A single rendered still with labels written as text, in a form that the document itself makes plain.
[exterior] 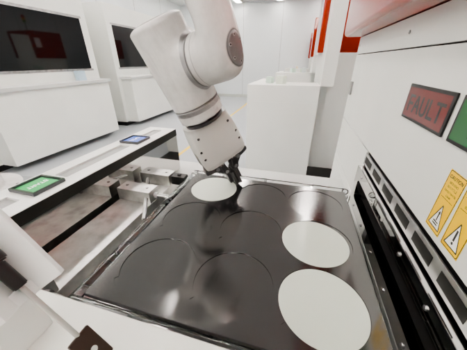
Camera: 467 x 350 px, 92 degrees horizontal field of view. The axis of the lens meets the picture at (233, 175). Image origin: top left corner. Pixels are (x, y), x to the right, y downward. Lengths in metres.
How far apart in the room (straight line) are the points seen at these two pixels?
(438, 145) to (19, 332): 0.43
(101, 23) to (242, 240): 4.78
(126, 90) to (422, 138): 4.78
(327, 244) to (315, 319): 0.12
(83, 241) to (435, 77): 0.57
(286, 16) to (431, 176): 8.05
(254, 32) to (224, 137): 7.98
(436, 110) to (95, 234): 0.53
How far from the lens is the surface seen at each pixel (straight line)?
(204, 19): 0.33
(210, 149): 0.44
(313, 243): 0.39
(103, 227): 0.49
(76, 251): 0.46
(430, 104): 0.38
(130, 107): 4.96
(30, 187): 0.51
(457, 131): 0.33
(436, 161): 0.35
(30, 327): 0.25
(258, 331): 0.29
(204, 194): 0.49
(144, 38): 0.38
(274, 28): 8.30
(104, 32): 4.95
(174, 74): 0.37
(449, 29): 0.41
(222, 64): 0.33
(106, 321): 0.24
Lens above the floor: 1.15
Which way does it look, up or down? 27 degrees down
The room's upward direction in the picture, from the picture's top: straight up
